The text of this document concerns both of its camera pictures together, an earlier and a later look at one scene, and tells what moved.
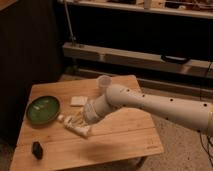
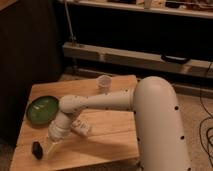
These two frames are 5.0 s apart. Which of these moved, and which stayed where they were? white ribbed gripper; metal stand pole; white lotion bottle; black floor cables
Moved: white ribbed gripper
Stayed: white lotion bottle; metal stand pole; black floor cables
